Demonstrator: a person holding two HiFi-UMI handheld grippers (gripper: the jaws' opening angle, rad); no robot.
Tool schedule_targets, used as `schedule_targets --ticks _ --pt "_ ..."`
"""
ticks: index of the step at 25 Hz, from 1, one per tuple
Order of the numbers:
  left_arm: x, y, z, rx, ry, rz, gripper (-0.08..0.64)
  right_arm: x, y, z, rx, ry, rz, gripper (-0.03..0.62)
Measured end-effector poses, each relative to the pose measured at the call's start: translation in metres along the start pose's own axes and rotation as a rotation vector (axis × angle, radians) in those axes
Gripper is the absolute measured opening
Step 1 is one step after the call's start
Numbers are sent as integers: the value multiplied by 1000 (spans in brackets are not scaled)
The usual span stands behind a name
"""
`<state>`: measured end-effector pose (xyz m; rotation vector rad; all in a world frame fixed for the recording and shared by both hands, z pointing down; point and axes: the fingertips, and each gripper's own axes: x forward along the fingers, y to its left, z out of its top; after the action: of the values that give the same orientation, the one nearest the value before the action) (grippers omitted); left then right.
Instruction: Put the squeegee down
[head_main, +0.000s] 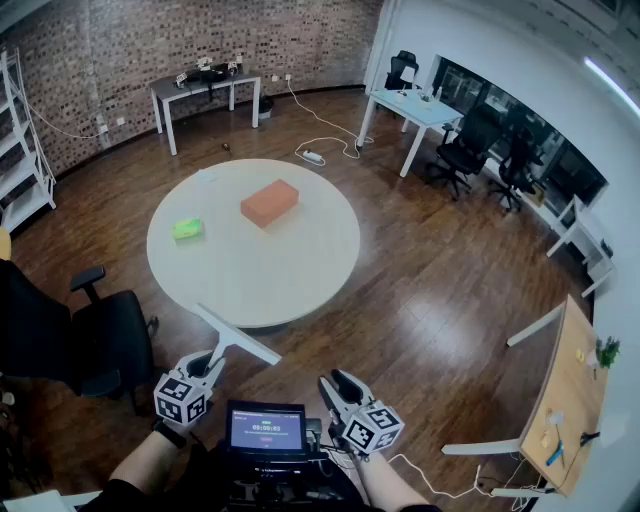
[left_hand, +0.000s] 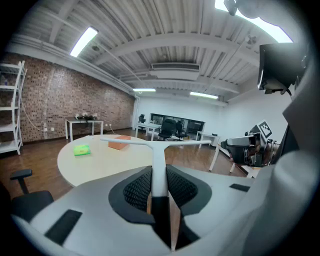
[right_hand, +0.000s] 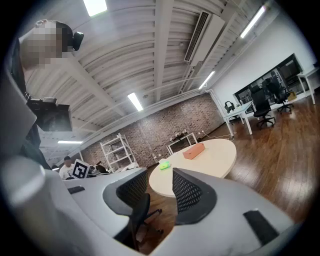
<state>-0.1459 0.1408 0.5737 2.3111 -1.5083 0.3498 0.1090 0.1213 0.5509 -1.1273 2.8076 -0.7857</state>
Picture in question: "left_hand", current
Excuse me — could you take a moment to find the small white desk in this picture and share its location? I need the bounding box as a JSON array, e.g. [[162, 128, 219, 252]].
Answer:
[[196, 130, 222, 150]]

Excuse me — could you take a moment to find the green tissue packet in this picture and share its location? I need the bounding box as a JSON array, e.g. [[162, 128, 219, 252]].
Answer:
[[73, 144, 92, 158]]

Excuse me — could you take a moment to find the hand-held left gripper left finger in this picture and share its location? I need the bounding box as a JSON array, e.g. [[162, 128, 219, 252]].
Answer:
[[11, 164, 173, 256]]

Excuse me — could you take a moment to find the white wall cable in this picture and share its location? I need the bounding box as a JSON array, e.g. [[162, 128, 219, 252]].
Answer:
[[20, 96, 48, 132]]

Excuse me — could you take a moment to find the large ceiling light panel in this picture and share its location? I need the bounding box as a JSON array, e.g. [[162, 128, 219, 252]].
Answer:
[[214, 0, 294, 44]]

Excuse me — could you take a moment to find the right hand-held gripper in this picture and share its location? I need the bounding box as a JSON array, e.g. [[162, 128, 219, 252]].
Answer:
[[219, 119, 276, 168]]

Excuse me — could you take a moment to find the white ceiling air conditioner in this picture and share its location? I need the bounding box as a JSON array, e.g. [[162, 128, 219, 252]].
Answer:
[[149, 62, 201, 81]]

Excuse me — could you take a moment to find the orange rectangular box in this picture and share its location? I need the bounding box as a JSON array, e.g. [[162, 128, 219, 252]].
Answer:
[[107, 135, 132, 151]]

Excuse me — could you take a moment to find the grey-top white desk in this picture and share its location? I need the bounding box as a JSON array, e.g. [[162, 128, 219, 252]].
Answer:
[[64, 117, 104, 143]]

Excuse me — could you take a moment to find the pale-top white desk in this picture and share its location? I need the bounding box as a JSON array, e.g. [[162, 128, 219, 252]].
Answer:
[[135, 122, 162, 141]]

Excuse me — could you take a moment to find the dark glass partition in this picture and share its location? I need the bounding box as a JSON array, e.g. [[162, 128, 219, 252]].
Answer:
[[149, 112, 206, 137]]

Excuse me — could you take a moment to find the black armrest office chair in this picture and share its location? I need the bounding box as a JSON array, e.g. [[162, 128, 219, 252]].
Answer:
[[0, 169, 55, 224]]

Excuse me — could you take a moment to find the round white table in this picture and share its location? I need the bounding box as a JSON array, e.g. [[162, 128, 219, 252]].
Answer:
[[57, 134, 156, 188]]

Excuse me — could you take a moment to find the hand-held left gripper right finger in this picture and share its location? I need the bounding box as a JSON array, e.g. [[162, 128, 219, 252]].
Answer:
[[166, 164, 255, 256]]

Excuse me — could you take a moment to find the white metal shelf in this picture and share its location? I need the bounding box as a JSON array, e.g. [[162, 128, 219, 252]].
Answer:
[[0, 60, 28, 156]]

